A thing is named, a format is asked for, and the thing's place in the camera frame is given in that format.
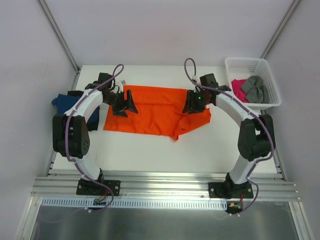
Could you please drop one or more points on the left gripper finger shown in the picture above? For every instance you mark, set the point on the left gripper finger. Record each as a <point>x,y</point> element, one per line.
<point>119,112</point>
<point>129,103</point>

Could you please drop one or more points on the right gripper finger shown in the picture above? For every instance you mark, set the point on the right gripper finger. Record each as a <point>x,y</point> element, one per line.
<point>195,108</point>
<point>186,107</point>

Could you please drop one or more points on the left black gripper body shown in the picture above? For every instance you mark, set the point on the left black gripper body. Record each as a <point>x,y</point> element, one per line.
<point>119,104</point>

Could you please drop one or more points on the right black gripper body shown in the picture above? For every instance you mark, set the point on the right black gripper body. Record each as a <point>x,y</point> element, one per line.
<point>196,102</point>

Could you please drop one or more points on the orange t shirt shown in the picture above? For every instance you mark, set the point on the orange t shirt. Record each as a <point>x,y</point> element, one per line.
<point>160,113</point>

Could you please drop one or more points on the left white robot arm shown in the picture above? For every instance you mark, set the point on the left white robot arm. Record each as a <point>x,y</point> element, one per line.
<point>70,134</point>

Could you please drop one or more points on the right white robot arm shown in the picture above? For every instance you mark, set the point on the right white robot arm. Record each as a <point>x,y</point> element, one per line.
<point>256,138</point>

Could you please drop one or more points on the pink t shirt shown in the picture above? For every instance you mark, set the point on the pink t shirt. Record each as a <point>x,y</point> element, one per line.
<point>238,92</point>

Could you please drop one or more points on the blue folded t shirt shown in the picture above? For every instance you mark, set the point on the blue folded t shirt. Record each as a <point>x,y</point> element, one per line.
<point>64,102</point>

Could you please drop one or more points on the white plastic basket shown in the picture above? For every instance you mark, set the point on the white plastic basket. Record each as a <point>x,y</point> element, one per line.
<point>243,67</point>

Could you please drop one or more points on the grey t shirt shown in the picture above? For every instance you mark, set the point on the grey t shirt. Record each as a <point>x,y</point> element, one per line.
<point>255,90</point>

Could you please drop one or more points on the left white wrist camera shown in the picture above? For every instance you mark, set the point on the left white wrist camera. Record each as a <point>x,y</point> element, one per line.
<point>120,85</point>

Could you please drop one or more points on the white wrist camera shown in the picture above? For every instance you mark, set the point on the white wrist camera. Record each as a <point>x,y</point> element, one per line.
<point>120,85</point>
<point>194,79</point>

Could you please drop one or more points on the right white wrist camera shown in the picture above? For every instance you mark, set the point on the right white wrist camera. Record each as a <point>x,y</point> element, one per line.
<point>194,79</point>

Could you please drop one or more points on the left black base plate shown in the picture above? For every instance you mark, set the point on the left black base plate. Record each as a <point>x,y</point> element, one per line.
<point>88,188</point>

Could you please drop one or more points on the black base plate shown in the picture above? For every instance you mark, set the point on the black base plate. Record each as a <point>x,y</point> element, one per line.
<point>88,188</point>
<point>226,190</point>

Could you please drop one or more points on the left aluminium frame post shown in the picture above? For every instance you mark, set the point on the left aluminium frame post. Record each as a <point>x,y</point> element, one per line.
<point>57,32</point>

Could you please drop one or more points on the aluminium frame post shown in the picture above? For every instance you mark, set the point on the aluminium frame post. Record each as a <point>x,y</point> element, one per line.
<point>57,32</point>
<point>294,5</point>

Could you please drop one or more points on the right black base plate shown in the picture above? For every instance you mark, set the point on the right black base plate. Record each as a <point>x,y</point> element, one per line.
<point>226,190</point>

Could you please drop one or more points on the aluminium extrusion rail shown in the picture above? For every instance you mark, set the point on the aluminium extrusion rail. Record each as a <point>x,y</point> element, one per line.
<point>165,185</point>

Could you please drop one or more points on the white slotted cable duct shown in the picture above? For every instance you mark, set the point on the white slotted cable duct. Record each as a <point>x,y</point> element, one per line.
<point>131,203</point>

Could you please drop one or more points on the right aluminium frame post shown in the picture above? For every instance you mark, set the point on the right aluminium frame post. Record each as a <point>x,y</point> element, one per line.
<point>294,5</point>

